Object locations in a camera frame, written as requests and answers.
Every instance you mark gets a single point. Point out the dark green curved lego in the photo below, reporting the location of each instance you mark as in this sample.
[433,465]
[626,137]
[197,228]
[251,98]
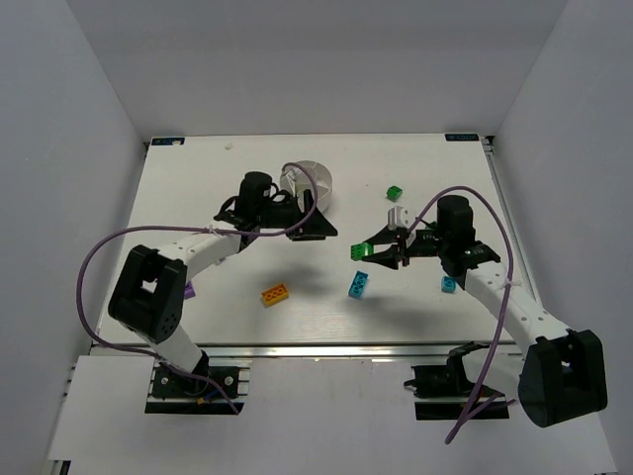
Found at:
[360,250]

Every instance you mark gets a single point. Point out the blue label left corner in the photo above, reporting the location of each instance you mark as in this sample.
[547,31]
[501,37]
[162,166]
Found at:
[170,141]

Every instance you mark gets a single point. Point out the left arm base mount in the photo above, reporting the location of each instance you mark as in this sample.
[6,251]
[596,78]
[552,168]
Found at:
[172,394]

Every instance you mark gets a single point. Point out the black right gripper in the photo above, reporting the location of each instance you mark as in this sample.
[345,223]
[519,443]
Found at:
[405,245]

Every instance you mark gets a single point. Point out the blue label right corner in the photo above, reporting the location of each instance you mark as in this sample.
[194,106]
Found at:
[461,137]

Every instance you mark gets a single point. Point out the blue label corner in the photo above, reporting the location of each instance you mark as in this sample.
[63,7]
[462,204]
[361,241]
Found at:
[461,137]
[170,141]

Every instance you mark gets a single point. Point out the small teal lego brick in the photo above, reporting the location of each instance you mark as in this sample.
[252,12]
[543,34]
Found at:
[448,284]

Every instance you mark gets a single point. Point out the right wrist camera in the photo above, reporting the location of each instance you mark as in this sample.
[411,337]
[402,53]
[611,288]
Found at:
[398,217]

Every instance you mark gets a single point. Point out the green sloped lego brick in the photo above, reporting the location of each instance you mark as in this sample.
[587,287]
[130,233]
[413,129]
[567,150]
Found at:
[394,193]

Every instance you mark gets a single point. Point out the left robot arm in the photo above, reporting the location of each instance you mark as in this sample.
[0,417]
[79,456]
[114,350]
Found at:
[148,297]

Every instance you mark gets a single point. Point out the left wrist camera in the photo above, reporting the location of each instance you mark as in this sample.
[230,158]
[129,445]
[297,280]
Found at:
[291,179]

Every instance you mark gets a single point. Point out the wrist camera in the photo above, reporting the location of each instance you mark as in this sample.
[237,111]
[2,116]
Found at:
[398,217]
[291,179]

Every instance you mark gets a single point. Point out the orange rectangular lego brick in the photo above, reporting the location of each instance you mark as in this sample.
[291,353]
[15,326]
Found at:
[275,295]

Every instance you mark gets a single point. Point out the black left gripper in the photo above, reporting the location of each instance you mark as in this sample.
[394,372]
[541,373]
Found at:
[301,225]

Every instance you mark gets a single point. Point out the long teal lego brick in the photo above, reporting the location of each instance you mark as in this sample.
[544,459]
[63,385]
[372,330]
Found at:
[358,285]

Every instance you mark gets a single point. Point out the aluminium front rail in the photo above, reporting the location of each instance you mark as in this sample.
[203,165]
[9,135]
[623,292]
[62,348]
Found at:
[336,351]

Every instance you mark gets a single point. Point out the light purple lego brick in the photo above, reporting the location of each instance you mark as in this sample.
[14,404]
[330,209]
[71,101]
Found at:
[189,291]

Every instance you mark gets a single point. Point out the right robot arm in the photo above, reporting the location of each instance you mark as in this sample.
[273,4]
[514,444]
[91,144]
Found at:
[560,375]

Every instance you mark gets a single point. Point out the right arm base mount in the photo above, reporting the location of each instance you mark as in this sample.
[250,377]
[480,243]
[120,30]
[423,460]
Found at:
[442,391]

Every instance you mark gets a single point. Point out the white round divided container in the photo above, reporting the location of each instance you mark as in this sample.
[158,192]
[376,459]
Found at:
[321,176]

